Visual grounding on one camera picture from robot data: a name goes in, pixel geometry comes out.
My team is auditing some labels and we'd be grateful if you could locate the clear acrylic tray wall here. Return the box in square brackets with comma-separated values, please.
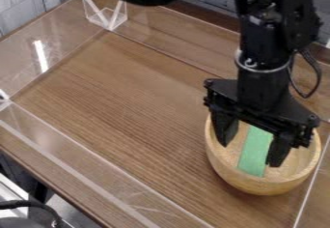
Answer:
[0, 0, 330, 228]

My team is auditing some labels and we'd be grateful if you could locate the black cable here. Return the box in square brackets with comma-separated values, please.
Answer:
[287, 47, 323, 100]

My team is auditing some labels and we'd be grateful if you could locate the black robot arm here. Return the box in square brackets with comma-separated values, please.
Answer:
[124, 0, 322, 167]

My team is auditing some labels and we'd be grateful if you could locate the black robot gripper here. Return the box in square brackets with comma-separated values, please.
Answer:
[203, 68, 319, 167]

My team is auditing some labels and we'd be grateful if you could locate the green rectangular block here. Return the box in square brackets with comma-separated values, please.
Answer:
[237, 126, 273, 177]

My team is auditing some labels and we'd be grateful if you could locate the brown wooden bowl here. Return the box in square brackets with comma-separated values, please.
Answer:
[204, 118, 322, 195]

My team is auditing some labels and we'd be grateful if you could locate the clear acrylic corner bracket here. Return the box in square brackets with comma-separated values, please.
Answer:
[82, 0, 128, 31]

